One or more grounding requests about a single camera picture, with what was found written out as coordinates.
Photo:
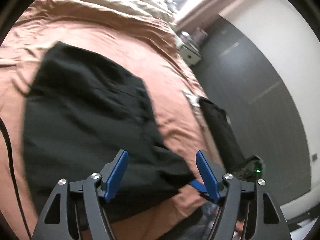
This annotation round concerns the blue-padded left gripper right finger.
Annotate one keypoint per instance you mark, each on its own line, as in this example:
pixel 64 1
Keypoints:
pixel 212 176

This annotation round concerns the black work shirt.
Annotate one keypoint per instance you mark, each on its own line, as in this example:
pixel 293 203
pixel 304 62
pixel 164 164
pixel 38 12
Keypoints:
pixel 81 110

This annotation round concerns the grey patterned trouser leg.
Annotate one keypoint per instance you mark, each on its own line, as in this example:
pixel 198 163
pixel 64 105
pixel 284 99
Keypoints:
pixel 197 226

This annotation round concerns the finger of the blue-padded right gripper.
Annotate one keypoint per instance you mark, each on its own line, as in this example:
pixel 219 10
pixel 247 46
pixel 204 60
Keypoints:
pixel 198 186

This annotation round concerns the white bedside cabinet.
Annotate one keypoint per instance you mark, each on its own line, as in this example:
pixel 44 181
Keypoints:
pixel 189 45

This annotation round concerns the pink right curtain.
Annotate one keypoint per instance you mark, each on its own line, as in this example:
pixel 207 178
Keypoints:
pixel 201 15

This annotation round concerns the rust brown bed cover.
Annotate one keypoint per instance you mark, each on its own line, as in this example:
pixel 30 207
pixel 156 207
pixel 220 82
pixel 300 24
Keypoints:
pixel 145 47

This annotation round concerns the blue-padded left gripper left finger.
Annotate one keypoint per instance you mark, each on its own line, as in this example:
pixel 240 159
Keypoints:
pixel 112 174

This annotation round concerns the folded black garment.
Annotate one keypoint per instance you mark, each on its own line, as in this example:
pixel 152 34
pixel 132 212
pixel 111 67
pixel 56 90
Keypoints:
pixel 217 121

